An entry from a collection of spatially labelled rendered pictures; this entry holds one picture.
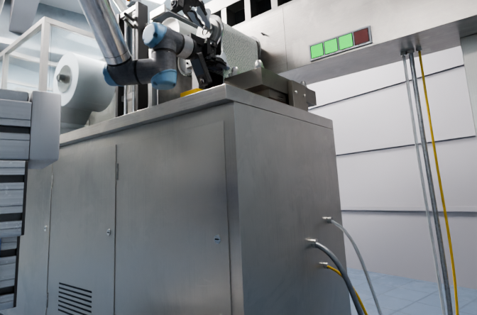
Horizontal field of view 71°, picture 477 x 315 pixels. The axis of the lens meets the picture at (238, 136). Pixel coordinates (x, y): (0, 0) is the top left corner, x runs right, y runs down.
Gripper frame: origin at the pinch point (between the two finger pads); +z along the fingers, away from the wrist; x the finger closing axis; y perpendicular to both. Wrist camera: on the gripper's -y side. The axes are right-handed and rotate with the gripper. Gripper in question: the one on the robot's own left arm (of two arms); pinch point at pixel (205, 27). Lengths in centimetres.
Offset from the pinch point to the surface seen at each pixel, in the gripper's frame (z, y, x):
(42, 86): -11, -14, 98
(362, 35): 32, 18, -46
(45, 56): -21, -1, 98
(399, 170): 165, 70, -23
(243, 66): 21.1, 2.0, -4.3
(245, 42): 15.9, 11.9, -4.3
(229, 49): 11.5, 0.0, -4.2
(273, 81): 22.0, -15.0, -23.9
